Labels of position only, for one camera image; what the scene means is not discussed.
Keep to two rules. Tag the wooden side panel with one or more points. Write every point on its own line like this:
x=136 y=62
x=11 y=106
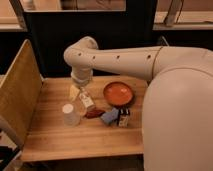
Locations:
x=19 y=91

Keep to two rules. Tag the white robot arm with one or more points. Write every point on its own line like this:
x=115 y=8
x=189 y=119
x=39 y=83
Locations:
x=177 y=111

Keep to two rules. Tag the black back panel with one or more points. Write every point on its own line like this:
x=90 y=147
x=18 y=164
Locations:
x=52 y=32

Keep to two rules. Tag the orange plate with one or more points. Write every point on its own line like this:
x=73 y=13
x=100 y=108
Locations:
x=118 y=93

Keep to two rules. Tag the white tube bottle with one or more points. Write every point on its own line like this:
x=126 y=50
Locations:
x=86 y=99

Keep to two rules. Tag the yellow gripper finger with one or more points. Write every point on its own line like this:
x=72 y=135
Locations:
x=74 y=92

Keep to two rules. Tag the blue cloth piece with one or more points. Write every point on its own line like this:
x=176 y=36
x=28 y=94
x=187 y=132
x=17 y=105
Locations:
x=109 y=117

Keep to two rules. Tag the dark red object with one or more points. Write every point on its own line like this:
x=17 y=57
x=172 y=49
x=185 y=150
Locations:
x=94 y=113

